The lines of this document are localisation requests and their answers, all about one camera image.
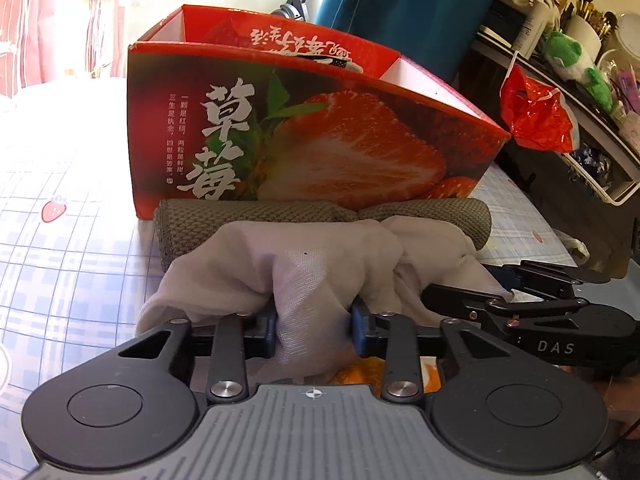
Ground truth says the orange floral pouch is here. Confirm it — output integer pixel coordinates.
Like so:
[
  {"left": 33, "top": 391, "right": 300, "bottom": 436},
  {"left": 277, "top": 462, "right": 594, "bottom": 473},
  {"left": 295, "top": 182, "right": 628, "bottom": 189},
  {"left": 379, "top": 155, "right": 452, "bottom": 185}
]
[{"left": 330, "top": 356, "right": 442, "bottom": 396}]

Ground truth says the white cloth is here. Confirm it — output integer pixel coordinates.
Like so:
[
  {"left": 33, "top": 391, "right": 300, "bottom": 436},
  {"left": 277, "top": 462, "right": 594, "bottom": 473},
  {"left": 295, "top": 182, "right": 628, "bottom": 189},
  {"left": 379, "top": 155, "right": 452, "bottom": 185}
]
[{"left": 137, "top": 217, "right": 512, "bottom": 384}]

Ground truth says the grey knitted towel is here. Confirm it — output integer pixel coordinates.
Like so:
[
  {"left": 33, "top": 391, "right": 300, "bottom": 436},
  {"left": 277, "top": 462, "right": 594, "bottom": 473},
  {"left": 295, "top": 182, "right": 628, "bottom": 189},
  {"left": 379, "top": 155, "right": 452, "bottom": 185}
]
[{"left": 153, "top": 196, "right": 494, "bottom": 273}]

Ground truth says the dark cluttered shelf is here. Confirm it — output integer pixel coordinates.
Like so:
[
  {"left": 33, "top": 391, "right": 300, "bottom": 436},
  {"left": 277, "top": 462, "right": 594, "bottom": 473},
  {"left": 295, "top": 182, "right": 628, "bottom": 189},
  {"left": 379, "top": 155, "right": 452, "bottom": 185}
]
[{"left": 457, "top": 30, "right": 639, "bottom": 278}]

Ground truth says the red plastic bag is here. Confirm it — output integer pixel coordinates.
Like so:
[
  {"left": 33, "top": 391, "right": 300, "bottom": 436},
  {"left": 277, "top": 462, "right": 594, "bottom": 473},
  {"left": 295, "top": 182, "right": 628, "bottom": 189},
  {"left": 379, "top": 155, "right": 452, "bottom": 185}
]
[{"left": 499, "top": 65, "right": 580, "bottom": 154}]

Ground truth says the plaid tablecloth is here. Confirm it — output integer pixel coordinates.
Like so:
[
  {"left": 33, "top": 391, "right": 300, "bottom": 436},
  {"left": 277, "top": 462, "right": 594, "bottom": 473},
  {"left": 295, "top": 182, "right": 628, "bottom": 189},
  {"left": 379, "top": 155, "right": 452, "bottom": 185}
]
[{"left": 0, "top": 77, "right": 582, "bottom": 480}]

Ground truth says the green white plush toy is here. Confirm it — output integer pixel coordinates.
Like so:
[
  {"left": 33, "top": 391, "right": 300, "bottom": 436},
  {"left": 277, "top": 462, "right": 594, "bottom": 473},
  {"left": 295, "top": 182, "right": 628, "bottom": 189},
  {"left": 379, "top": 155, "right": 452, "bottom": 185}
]
[{"left": 544, "top": 32, "right": 614, "bottom": 113}]

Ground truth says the red strawberry cardboard box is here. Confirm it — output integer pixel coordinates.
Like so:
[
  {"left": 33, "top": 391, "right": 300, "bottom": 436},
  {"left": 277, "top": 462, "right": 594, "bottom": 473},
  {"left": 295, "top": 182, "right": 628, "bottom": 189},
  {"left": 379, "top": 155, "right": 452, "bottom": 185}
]
[{"left": 127, "top": 6, "right": 509, "bottom": 219}]

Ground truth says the white brush holder cup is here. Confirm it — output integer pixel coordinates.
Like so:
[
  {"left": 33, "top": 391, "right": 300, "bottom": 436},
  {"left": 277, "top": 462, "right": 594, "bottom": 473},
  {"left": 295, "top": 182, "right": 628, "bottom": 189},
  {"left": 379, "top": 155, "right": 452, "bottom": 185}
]
[{"left": 564, "top": 14, "right": 601, "bottom": 61}]

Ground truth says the white spray bottle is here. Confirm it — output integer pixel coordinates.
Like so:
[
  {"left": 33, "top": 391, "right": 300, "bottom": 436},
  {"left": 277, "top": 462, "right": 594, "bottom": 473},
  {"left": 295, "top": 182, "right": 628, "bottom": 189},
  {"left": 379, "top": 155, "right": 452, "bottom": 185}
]
[{"left": 512, "top": 1, "right": 550, "bottom": 60}]

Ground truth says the dark teal curtain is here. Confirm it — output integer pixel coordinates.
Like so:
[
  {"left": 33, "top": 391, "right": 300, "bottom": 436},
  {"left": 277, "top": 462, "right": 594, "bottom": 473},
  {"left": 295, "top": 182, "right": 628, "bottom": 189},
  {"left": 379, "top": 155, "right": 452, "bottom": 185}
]
[{"left": 316, "top": 0, "right": 492, "bottom": 82}]

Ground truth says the pink printed backdrop curtain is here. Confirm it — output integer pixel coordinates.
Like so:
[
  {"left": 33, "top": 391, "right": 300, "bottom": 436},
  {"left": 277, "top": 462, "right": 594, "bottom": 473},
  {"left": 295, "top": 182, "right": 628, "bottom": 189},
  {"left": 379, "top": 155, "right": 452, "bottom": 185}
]
[{"left": 1, "top": 0, "right": 127, "bottom": 98}]

